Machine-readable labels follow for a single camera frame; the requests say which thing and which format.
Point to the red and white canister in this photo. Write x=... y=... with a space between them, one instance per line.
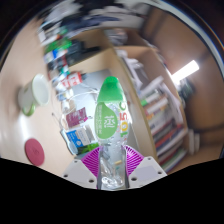
x=71 y=79

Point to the flat round red coaster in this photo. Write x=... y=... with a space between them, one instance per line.
x=34 y=152

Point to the blue and white carton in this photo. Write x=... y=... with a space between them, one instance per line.
x=78 y=137

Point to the dark green bottle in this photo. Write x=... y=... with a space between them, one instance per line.
x=87 y=148

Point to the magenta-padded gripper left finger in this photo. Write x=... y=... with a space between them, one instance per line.
x=78 y=171

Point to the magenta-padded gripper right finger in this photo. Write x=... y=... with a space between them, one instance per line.
x=148 y=171

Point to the ceiling light tube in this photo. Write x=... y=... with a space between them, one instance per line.
x=185 y=71

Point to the clear bottle with green label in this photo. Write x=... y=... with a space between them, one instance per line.
x=110 y=126

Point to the magenta pouch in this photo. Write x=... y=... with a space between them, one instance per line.
x=76 y=117

